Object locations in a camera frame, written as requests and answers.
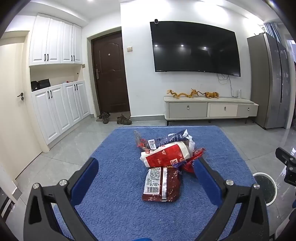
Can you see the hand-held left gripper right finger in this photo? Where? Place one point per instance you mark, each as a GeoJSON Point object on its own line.
{"type": "Point", "coordinates": [204, 178]}

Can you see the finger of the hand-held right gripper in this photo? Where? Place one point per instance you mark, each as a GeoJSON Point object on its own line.
{"type": "Point", "coordinates": [285, 156]}

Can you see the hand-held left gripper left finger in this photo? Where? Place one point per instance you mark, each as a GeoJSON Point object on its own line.
{"type": "Point", "coordinates": [86, 178]}

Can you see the round white-rimmed waste bin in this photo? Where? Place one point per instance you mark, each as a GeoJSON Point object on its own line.
{"type": "Point", "coordinates": [266, 187]}

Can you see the dark red snack packet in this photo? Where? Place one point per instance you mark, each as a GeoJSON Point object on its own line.
{"type": "Point", "coordinates": [171, 185]}

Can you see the red and white paper packet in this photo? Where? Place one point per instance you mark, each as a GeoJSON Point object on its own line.
{"type": "Point", "coordinates": [161, 155]}

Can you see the dark blue foil wrapper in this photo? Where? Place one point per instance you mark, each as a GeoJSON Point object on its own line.
{"type": "Point", "coordinates": [171, 139]}

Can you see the clear plastic wrapper red tie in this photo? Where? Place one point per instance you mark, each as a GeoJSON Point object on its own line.
{"type": "Point", "coordinates": [139, 139]}

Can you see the purple plastic bag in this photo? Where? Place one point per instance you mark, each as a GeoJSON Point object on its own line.
{"type": "Point", "coordinates": [178, 165]}

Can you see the white crumpled tissue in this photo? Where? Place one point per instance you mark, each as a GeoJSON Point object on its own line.
{"type": "Point", "coordinates": [191, 144]}

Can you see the blue fleece blanket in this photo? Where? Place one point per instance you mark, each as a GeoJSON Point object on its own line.
{"type": "Point", "coordinates": [120, 150]}

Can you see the pair of brown shoes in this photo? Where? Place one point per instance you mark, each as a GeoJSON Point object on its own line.
{"type": "Point", "coordinates": [105, 117]}
{"type": "Point", "coordinates": [123, 120]}
{"type": "Point", "coordinates": [113, 118]}

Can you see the white television stand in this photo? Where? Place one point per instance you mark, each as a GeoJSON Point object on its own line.
{"type": "Point", "coordinates": [187, 109]}

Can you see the grey double-door refrigerator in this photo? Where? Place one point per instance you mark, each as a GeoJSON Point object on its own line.
{"type": "Point", "coordinates": [268, 81]}

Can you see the small white upright device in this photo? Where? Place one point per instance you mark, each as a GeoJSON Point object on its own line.
{"type": "Point", "coordinates": [239, 93]}

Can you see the golden tiger figurine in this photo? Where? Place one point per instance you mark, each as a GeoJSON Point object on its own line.
{"type": "Point", "coordinates": [211, 95]}

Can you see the golden dragon figurine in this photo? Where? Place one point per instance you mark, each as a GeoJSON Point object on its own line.
{"type": "Point", "coordinates": [185, 94]}

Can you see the cream interior door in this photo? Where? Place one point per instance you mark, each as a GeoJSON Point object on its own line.
{"type": "Point", "coordinates": [13, 115]}

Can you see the black bag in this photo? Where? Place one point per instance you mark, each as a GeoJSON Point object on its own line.
{"type": "Point", "coordinates": [34, 86]}
{"type": "Point", "coordinates": [44, 83]}

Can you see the dark brown entrance door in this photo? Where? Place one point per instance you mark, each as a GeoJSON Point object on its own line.
{"type": "Point", "coordinates": [111, 74]}

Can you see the grey-blue curtain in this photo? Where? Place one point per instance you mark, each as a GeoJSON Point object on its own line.
{"type": "Point", "coordinates": [272, 31]}

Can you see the black wall television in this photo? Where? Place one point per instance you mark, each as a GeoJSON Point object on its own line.
{"type": "Point", "coordinates": [194, 46]}

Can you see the beige wall switch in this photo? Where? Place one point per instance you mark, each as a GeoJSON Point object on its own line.
{"type": "Point", "coordinates": [129, 49]}

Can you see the white upper wall cabinet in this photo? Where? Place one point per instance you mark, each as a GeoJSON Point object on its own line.
{"type": "Point", "coordinates": [55, 39]}

